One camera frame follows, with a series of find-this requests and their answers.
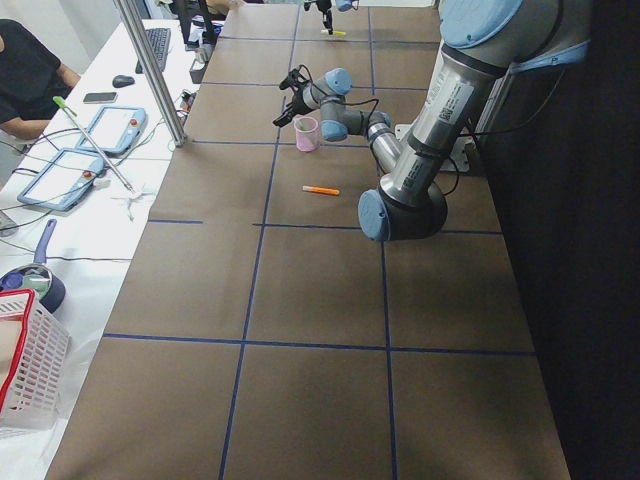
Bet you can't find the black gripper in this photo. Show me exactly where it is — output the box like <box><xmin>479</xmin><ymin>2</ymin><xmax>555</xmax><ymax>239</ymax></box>
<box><xmin>316</xmin><ymin>0</ymin><xmax>334</xmax><ymax>34</ymax></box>
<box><xmin>272</xmin><ymin>84</ymin><xmax>320</xmax><ymax>126</ymax></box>

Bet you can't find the long metal grabber rod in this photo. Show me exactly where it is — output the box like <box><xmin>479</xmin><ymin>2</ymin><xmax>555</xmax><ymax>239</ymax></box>
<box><xmin>52</xmin><ymin>96</ymin><xmax>138</xmax><ymax>198</ymax></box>

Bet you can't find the black camera cable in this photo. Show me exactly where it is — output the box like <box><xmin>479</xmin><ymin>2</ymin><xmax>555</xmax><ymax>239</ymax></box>
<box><xmin>339</xmin><ymin>94</ymin><xmax>381</xmax><ymax>121</ymax></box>

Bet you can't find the black computer mouse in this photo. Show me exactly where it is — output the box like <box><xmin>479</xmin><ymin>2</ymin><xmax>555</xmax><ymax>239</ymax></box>
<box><xmin>112</xmin><ymin>75</ymin><xmax>135</xmax><ymax>89</ymax></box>

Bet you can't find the yellow highlighter pen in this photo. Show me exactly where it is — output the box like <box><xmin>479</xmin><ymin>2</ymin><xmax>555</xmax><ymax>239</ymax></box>
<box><xmin>321</xmin><ymin>29</ymin><xmax>346</xmax><ymax>36</ymax></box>

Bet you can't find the white plastic basket red rim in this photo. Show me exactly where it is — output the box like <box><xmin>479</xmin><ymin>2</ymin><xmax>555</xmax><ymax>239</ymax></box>
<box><xmin>1</xmin><ymin>289</ymin><xmax>70</xmax><ymax>438</ymax></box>

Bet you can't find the lower blue teach pendant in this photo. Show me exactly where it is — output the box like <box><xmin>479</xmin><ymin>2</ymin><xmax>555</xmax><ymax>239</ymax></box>
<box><xmin>17</xmin><ymin>148</ymin><xmax>105</xmax><ymax>212</ymax></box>

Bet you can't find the blue saucepan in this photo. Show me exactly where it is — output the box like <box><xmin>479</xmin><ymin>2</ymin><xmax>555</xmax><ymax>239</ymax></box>
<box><xmin>1</xmin><ymin>219</ymin><xmax>66</xmax><ymax>313</ymax></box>

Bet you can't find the orange highlighter pen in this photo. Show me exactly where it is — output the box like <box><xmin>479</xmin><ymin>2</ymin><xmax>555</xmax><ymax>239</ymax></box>
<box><xmin>302</xmin><ymin>185</ymin><xmax>341</xmax><ymax>196</ymax></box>

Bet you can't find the aluminium frame post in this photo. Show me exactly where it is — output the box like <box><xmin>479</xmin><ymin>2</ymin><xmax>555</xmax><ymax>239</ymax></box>
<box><xmin>114</xmin><ymin>0</ymin><xmax>187</xmax><ymax>147</ymax></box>

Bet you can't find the upper blue teach pendant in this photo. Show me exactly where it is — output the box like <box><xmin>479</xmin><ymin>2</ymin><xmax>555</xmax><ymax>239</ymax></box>
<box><xmin>85</xmin><ymin>105</ymin><xmax>147</xmax><ymax>156</ymax></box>

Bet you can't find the black keyboard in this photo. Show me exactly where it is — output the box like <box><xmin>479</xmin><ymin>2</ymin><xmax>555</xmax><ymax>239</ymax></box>
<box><xmin>145</xmin><ymin>28</ymin><xmax>171</xmax><ymax>72</ymax></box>

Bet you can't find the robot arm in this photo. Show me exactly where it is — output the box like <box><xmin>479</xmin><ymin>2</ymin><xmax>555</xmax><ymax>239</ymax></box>
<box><xmin>315</xmin><ymin>0</ymin><xmax>359</xmax><ymax>35</ymax></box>
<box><xmin>273</xmin><ymin>1</ymin><xmax>592</xmax><ymax>242</ymax></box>

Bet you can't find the pink mesh pen holder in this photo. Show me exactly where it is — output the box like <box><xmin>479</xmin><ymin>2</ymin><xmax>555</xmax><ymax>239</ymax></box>
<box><xmin>294</xmin><ymin>116</ymin><xmax>319</xmax><ymax>153</ymax></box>

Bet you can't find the person in black shirt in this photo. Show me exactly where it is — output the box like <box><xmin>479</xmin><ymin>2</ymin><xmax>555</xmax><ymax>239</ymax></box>
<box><xmin>1</xmin><ymin>19</ymin><xmax>80</xmax><ymax>141</ymax></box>

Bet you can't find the black smartphone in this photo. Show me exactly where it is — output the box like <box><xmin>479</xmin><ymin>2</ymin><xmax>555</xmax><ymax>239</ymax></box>
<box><xmin>83</xmin><ymin>92</ymin><xmax>118</xmax><ymax>104</ymax></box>

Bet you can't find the blue teach pendant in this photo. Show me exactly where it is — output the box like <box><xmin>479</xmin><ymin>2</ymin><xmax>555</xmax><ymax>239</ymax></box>
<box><xmin>17</xmin><ymin>148</ymin><xmax>105</xmax><ymax>212</ymax></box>
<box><xmin>85</xmin><ymin>105</ymin><xmax>147</xmax><ymax>156</ymax></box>

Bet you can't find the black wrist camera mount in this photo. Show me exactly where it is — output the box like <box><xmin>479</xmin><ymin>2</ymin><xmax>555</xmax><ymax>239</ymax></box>
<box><xmin>278</xmin><ymin>64</ymin><xmax>312</xmax><ymax>92</ymax></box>

